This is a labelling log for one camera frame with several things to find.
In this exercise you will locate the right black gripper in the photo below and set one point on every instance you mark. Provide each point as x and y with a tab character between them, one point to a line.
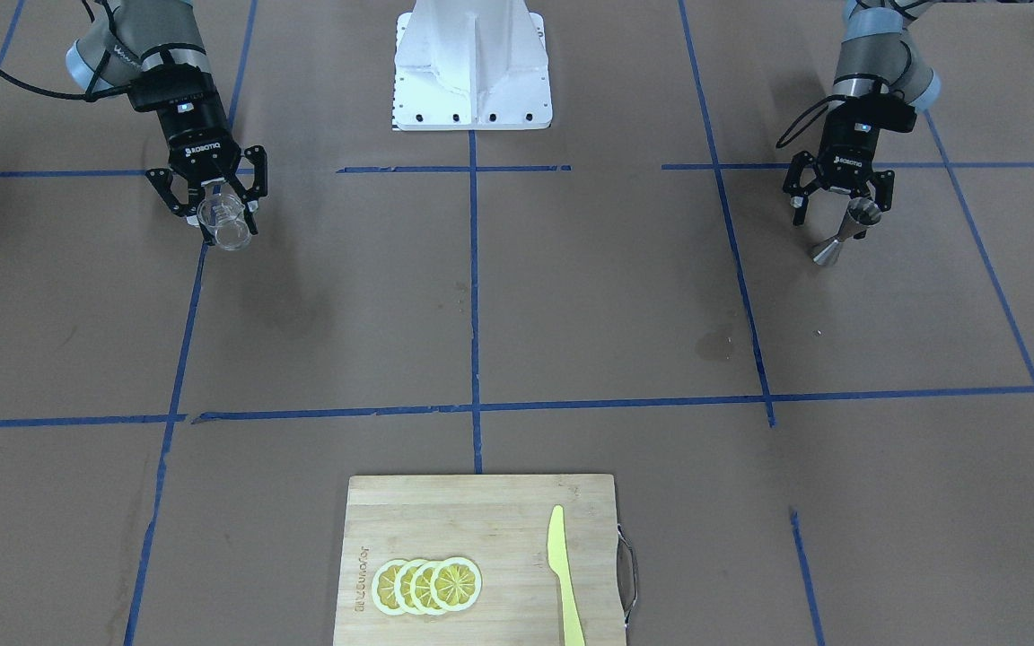
197	139

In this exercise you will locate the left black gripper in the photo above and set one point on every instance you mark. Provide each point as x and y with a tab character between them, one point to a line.
843	152

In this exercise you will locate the steel double jigger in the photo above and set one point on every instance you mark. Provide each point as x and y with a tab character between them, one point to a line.
860	216

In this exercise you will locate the clear glass cup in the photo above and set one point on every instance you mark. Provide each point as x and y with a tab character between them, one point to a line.
223	216

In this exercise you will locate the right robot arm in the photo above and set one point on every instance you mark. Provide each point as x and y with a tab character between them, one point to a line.
152	52

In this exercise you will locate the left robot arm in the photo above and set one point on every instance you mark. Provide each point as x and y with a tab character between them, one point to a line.
882	83

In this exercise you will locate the lemon slice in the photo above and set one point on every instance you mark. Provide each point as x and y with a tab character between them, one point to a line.
421	590
385	588
403	588
456	584

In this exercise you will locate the yellow plastic knife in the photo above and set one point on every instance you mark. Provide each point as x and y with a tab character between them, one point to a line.
558	561

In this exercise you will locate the wooden cutting board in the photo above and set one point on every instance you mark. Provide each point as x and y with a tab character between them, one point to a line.
500	522

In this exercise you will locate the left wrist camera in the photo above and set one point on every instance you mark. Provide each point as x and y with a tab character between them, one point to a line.
873	112

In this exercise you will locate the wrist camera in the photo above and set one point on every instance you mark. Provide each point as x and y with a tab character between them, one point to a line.
169	86
873	112

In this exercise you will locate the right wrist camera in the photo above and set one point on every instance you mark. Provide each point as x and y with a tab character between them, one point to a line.
169	86

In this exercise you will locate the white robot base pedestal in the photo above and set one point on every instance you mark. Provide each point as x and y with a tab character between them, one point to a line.
471	65

